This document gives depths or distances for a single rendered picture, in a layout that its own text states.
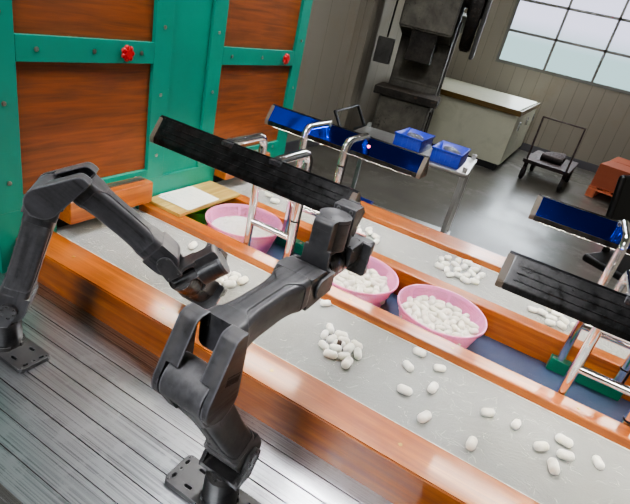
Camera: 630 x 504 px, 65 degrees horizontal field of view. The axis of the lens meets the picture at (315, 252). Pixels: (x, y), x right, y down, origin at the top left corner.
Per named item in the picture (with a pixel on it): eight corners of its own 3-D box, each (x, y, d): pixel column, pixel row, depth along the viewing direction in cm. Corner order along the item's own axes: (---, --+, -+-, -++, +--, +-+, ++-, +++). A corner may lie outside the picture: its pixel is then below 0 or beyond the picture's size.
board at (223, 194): (179, 217, 161) (179, 214, 160) (145, 201, 166) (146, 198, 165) (240, 196, 188) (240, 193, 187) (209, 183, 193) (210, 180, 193)
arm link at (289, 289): (292, 247, 83) (156, 321, 57) (338, 268, 79) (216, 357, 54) (278, 307, 88) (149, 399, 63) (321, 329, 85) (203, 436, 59)
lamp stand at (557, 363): (618, 401, 138) (708, 264, 118) (545, 368, 145) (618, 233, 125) (616, 368, 153) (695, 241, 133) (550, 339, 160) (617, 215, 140)
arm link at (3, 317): (29, 283, 107) (0, 281, 106) (16, 306, 100) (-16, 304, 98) (31, 306, 110) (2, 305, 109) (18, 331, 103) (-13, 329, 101)
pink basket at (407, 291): (464, 378, 132) (476, 351, 128) (375, 334, 141) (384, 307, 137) (483, 335, 154) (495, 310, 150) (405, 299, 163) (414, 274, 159)
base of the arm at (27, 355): (-8, 290, 111) (-41, 302, 106) (50, 329, 104) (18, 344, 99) (-5, 319, 115) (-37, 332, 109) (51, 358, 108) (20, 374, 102)
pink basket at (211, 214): (283, 265, 166) (288, 240, 162) (203, 259, 158) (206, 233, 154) (272, 230, 188) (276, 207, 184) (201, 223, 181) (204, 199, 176)
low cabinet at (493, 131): (520, 151, 828) (540, 102, 792) (497, 173, 651) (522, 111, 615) (423, 120, 891) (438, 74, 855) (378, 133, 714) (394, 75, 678)
